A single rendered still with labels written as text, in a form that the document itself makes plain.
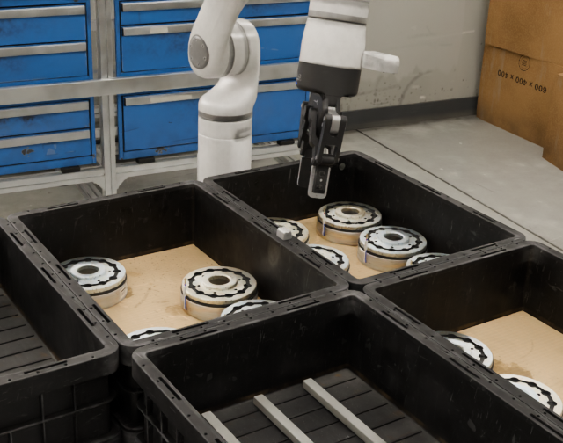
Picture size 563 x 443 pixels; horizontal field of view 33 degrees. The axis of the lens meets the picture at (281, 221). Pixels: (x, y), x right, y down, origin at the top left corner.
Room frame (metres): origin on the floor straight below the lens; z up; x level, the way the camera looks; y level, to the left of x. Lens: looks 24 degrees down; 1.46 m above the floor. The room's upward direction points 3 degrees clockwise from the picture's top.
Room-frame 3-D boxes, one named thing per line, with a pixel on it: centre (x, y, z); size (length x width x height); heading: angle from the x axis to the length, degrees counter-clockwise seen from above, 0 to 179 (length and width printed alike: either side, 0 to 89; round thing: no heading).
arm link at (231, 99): (1.56, 0.10, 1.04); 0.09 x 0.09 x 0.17; 42
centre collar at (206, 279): (1.15, 0.08, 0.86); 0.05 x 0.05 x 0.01
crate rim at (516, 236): (1.27, -0.11, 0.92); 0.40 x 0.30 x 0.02; 34
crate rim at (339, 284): (1.10, 0.14, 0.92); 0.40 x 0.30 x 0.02; 34
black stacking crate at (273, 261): (1.10, 0.14, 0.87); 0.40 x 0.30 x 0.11; 34
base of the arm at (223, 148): (1.56, 0.10, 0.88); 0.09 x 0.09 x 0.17; 31
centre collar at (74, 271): (1.16, 0.26, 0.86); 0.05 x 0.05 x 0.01
